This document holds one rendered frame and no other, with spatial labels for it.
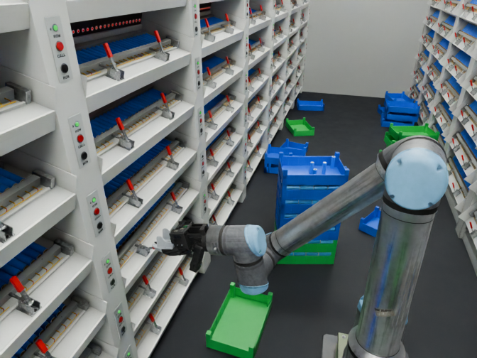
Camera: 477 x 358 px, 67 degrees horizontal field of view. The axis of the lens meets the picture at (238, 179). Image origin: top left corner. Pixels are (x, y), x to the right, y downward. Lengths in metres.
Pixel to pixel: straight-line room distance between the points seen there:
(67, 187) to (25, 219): 0.12
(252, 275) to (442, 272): 1.29
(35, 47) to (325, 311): 1.50
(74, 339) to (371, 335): 0.77
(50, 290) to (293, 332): 1.05
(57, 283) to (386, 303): 0.79
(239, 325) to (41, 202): 1.07
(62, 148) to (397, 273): 0.80
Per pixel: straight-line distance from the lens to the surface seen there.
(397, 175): 0.81
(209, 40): 1.64
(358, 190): 1.02
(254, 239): 1.04
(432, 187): 0.82
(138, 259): 1.28
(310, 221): 1.10
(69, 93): 0.87
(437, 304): 2.00
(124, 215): 1.15
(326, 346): 1.59
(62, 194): 0.91
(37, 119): 0.81
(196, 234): 1.12
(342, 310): 1.81
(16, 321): 0.93
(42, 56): 0.82
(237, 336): 1.66
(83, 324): 1.13
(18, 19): 0.79
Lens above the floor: 1.31
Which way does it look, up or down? 29 degrees down
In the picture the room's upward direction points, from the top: straight up
